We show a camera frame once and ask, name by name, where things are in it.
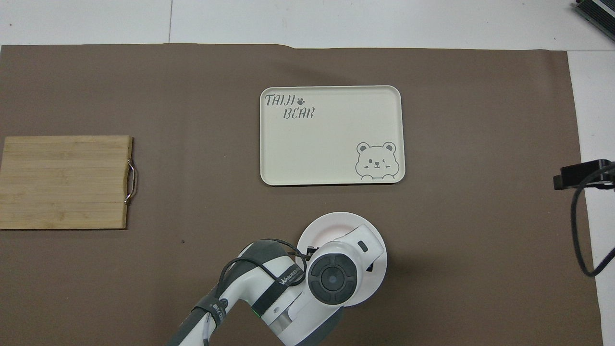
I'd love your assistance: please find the cream tray with bear print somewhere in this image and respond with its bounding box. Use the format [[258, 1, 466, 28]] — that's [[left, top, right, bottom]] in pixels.
[[260, 86, 406, 186]]

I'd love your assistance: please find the dark grey ribbed box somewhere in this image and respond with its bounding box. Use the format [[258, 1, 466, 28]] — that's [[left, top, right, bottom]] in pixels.
[[574, 0, 615, 28]]

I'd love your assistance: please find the black cable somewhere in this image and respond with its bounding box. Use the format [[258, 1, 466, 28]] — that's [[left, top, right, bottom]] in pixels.
[[217, 238, 319, 299], [571, 163, 615, 278]]

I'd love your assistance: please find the pink round plate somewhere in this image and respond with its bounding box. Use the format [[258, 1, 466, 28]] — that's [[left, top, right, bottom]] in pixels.
[[296, 212, 388, 308]]

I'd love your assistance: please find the black stand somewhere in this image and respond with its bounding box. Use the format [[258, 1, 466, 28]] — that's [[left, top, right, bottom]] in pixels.
[[553, 160, 615, 191]]

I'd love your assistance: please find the bamboo cutting board, metal handle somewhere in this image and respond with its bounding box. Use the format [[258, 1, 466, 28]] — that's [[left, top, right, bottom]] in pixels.
[[0, 136, 138, 230]]

